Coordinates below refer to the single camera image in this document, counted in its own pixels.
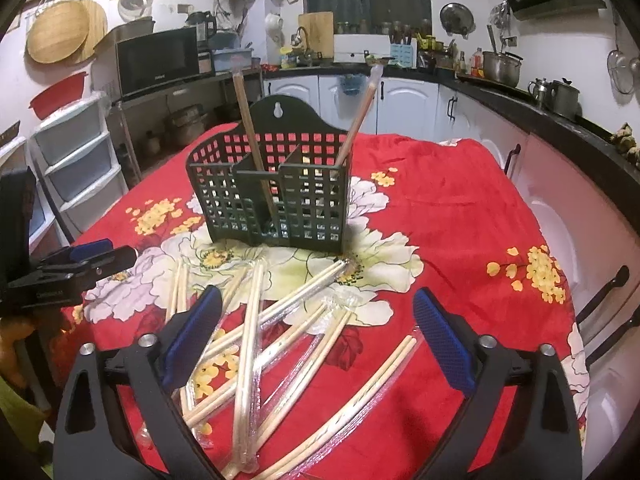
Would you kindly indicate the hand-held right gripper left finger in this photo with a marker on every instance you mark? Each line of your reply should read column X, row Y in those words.
column 192, row 340

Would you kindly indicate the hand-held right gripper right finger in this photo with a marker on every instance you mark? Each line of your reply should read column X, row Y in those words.
column 445, row 345

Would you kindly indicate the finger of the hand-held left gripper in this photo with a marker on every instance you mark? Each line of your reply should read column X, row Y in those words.
column 75, row 282
column 90, row 249

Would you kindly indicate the pile of chopsticks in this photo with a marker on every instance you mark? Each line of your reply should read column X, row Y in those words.
column 250, row 340

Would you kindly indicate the dark green utensil basket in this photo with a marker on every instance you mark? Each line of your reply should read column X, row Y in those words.
column 310, row 180

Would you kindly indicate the person's left hand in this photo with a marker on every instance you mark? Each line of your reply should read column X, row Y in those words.
column 15, row 335

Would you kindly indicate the white plastic drawer unit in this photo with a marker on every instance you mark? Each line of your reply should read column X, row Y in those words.
column 75, row 160

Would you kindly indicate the red plastic basin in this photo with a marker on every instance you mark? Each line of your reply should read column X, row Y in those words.
column 55, row 97

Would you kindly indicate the red floral tablecloth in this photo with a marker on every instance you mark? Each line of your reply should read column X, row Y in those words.
column 450, row 210

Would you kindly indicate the wooden storage shelf rack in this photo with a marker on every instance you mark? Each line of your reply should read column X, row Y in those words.
column 150, row 120

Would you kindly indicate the metal pot with lid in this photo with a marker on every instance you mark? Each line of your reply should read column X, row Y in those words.
column 186, row 125

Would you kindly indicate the round woven bamboo tray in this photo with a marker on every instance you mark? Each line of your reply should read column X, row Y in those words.
column 55, row 32

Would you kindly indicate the black microwave oven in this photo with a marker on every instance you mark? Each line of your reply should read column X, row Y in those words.
column 155, row 62

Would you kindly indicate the wrapped chopstick pair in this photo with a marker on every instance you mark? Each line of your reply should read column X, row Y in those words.
column 362, row 110
column 250, row 125

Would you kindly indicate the round wooden board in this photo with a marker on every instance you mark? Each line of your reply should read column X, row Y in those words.
column 99, row 25

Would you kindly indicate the blue plastic dish box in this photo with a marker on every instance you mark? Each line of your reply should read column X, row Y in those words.
column 232, row 57

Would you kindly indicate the black kitchen countertop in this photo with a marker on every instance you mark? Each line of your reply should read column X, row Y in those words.
column 575, row 135

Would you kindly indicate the black electric kettle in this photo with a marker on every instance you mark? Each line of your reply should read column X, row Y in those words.
column 202, row 27

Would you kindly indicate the clear glass dome lid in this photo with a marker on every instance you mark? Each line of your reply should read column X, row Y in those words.
column 136, row 0

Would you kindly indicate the small steel kettle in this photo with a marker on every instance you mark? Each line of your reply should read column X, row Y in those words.
column 539, row 91

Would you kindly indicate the pile of ginger roots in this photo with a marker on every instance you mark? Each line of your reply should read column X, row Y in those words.
column 627, row 142

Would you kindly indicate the steel canister with lid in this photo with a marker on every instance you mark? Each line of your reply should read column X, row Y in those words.
column 565, row 100

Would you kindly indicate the yellow bottle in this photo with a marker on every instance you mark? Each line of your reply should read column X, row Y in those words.
column 286, row 57

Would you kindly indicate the blue plastic bag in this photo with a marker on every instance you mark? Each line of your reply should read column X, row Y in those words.
column 351, row 85

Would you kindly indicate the steel stock pot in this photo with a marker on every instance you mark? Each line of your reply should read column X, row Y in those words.
column 501, row 69

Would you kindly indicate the red label bottle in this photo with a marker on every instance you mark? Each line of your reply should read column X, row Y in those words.
column 478, row 62

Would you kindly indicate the white hanging mug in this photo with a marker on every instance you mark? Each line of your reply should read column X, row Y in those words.
column 274, row 21

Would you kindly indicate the blue utensil holder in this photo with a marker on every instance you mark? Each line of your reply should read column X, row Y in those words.
column 404, row 55

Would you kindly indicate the metal sink faucet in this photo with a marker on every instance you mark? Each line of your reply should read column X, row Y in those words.
column 301, row 35

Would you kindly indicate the white countertop appliance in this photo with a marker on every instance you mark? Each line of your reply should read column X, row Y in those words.
column 360, row 45

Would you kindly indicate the wooden cutting board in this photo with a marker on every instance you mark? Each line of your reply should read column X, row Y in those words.
column 317, row 32

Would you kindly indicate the row of glass jars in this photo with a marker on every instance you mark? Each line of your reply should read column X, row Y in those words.
column 385, row 27

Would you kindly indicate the hanging glass pot lid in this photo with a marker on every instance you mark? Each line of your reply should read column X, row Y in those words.
column 456, row 19

